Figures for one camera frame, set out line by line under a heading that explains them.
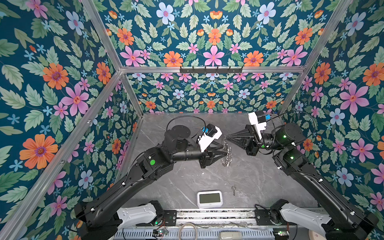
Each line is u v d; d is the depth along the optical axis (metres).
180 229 0.69
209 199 0.77
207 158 0.46
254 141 0.48
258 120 0.44
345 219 0.38
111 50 0.83
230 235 0.66
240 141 0.52
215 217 0.75
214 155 0.47
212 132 0.44
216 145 0.54
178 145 0.41
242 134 0.50
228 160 0.51
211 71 0.93
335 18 0.72
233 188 0.84
